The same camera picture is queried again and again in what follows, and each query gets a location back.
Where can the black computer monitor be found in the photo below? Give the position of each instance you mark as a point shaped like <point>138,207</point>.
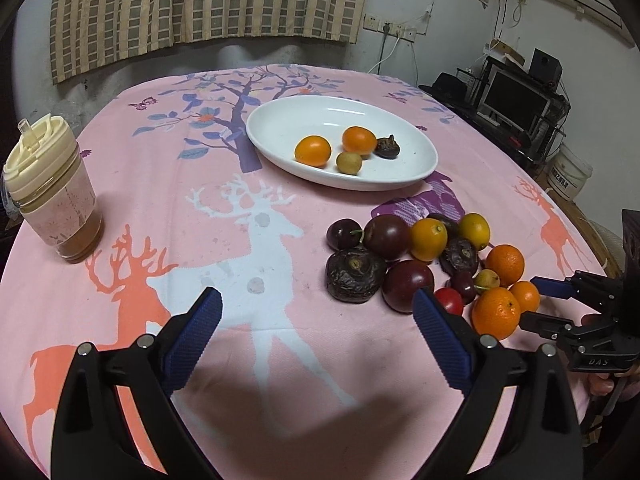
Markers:
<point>517,97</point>

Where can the dark red cherry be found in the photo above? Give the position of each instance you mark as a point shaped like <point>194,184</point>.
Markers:
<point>462,285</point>
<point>342,234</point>

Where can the small orange mandarin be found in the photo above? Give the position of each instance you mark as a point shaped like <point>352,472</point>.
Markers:
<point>525,296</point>

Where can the white oval plate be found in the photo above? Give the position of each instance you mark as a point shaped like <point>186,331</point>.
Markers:
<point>300,120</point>

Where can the tumbler with cream lid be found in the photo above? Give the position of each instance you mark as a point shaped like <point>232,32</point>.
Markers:
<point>55,195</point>

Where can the white router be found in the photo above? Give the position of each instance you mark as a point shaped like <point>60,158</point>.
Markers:
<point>502,50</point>

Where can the pink printed tablecloth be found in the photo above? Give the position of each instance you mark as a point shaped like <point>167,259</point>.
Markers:
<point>165,185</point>

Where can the yellow kumquat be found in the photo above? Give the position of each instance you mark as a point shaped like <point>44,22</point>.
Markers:
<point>474,230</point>

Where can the large dark water chestnut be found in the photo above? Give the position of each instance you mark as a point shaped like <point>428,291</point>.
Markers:
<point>352,276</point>
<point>459,255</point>

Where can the dark purple plum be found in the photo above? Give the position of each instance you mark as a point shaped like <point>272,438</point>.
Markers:
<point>387,236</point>
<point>407,285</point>

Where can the small dark water chestnut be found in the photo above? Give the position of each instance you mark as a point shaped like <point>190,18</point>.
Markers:
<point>387,147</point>

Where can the large orange mandarin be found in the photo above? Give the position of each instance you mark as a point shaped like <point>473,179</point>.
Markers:
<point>495,312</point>

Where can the black speaker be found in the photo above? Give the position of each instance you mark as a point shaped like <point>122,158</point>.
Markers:
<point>545,66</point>

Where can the white plastic bucket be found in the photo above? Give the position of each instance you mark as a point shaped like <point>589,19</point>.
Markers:
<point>570,170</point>

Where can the black hat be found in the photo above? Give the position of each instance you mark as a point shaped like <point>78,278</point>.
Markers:
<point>447,87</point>

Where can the dark purple fruit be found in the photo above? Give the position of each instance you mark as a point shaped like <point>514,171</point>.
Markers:
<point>450,222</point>

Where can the black computer desk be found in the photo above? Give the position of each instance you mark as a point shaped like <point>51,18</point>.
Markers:
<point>540,140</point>

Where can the white wall socket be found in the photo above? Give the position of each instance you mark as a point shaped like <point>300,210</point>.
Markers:
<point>372,21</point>

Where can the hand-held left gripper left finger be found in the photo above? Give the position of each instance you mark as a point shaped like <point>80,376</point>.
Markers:
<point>195,340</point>

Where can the white wall power strip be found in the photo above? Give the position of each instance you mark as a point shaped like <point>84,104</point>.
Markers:
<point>400,31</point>

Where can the red cherry tomato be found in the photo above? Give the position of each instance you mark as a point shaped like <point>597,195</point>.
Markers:
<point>448,301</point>

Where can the orange kumquat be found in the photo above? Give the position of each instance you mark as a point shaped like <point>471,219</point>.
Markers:
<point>358,140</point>
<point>428,239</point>
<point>312,150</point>

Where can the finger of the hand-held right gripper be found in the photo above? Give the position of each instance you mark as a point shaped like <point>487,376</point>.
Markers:
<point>542,324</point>
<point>550,287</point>

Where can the small green-yellow fruit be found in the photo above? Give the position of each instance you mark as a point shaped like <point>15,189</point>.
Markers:
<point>349,162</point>
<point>486,278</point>

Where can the checked beige curtain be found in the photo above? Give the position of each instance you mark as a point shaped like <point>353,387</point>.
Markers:
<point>200,0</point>

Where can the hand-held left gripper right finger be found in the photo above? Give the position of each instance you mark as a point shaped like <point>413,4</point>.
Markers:
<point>440,340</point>

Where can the person's right hand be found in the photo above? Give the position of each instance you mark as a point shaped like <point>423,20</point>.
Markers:
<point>602,385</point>

